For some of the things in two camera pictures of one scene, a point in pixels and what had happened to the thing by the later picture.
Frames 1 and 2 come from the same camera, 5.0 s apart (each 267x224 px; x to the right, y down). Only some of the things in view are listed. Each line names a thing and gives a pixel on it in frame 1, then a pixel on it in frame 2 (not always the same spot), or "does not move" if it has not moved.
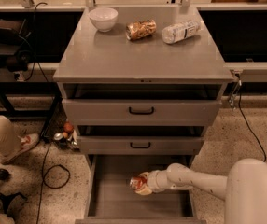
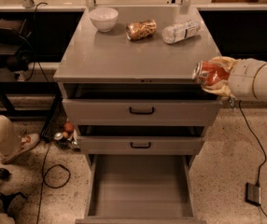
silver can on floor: x=58 y=136 does not move
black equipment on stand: x=10 y=46 does not move
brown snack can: x=140 y=29 does not move
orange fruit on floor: x=68 y=126 does not move
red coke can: x=137 y=181 → x=207 y=74
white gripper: x=155 y=180 → x=242 y=78
